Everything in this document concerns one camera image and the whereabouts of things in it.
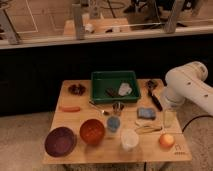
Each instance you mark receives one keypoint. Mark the blue sponge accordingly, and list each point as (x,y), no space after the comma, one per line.
(146,113)

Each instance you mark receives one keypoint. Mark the orange fruit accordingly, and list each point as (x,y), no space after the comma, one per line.
(166,140)

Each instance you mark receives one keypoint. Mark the dark object top right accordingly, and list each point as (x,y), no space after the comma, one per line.
(151,84)

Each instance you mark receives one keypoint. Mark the black handled tool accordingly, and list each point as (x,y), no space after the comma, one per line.
(155,100)

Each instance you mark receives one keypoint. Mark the white crumpled item in tray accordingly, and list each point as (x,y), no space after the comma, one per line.
(125,89)

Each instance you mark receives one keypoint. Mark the orange bowl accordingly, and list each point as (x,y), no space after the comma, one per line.
(92,132)

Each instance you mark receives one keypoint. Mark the dark object in tray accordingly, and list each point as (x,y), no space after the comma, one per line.
(111,92)

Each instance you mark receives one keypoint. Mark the blue-filled clear cup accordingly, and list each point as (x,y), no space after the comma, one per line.
(113,123)

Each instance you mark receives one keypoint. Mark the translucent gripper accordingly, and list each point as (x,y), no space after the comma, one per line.
(168,117)

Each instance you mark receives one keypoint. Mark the green plastic tray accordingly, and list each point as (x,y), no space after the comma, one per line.
(101,80)

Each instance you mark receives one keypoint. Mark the purple plate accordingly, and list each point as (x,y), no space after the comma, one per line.
(60,142)

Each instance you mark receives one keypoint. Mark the orange carrot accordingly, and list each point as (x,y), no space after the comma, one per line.
(69,109)

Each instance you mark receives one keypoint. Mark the dark grape bunch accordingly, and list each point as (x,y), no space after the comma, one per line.
(77,89)

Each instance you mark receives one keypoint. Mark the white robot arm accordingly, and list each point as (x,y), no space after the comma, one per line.
(187,82)

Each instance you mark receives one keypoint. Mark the white paper cup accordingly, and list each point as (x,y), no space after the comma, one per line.
(129,139)

